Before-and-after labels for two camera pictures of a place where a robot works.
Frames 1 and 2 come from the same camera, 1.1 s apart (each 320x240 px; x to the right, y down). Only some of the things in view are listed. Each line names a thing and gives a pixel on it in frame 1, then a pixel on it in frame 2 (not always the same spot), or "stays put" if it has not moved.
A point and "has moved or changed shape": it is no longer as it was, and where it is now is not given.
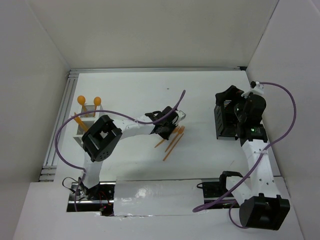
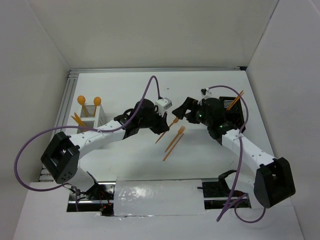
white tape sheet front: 157,197 stays put
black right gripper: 242,98 → 181,111
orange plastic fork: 174,131 has moved or changed shape
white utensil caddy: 88,118 stays put
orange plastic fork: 182,128 stays put
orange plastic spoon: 97,101 stays put
